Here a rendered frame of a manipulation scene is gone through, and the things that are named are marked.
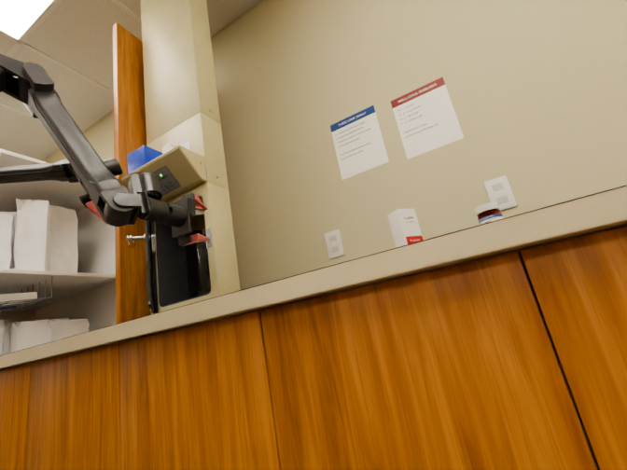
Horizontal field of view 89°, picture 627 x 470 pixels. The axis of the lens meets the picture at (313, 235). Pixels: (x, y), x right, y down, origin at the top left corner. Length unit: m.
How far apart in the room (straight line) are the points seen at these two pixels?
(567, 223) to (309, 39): 1.57
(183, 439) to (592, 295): 0.76
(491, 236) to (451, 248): 0.05
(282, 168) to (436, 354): 1.23
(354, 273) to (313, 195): 0.95
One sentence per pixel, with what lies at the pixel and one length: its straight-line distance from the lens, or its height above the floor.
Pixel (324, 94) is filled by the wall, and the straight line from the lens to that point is 1.64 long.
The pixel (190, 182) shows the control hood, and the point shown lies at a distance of 1.24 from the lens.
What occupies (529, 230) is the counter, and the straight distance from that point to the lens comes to 0.50.
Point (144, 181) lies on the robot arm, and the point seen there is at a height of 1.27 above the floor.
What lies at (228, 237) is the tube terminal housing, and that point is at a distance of 1.20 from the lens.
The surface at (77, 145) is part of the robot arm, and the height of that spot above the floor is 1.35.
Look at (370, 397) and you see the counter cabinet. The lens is 0.57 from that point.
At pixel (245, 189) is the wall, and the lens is 1.68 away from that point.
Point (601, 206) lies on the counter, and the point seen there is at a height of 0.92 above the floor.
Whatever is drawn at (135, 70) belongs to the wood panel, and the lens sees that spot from 1.88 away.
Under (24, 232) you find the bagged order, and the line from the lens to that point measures 2.30.
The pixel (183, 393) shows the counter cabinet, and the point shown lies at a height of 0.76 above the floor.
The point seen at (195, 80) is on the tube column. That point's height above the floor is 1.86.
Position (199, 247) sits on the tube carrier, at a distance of 1.28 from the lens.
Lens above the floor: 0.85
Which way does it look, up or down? 16 degrees up
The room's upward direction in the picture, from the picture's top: 11 degrees counter-clockwise
